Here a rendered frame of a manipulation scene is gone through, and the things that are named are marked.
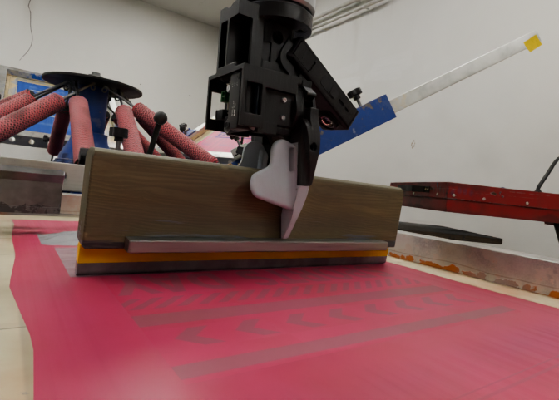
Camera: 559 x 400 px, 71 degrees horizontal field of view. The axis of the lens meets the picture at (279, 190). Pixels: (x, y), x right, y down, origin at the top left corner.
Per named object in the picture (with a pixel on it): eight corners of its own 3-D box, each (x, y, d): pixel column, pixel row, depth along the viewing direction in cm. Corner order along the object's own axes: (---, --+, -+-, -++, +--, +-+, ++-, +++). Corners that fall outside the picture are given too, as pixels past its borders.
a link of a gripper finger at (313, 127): (275, 189, 38) (274, 102, 39) (290, 190, 39) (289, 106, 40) (306, 183, 34) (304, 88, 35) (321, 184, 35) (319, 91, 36)
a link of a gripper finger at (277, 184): (239, 239, 35) (239, 139, 36) (292, 238, 38) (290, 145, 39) (259, 239, 32) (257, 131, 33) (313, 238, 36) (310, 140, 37)
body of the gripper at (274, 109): (202, 136, 38) (211, 13, 38) (274, 146, 43) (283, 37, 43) (240, 132, 32) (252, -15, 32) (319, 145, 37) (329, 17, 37)
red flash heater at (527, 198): (525, 221, 167) (527, 193, 167) (630, 235, 121) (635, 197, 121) (387, 207, 161) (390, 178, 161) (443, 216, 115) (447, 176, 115)
